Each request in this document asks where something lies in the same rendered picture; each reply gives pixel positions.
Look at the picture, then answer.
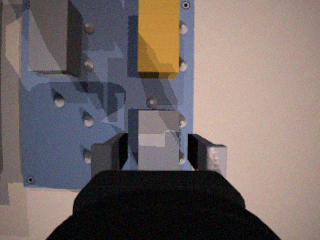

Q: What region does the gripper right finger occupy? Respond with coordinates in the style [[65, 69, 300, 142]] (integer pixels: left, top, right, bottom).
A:
[[187, 134, 227, 179]]

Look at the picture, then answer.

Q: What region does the yellow rectangular block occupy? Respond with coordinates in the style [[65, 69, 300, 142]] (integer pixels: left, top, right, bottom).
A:
[[137, 0, 179, 79]]

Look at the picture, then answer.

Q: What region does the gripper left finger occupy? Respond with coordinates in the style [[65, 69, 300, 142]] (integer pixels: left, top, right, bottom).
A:
[[91, 133, 128, 179]]

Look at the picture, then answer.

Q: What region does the grey rectangular block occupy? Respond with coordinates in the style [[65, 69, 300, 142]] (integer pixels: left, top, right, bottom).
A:
[[28, 0, 82, 77], [138, 110, 180, 171]]

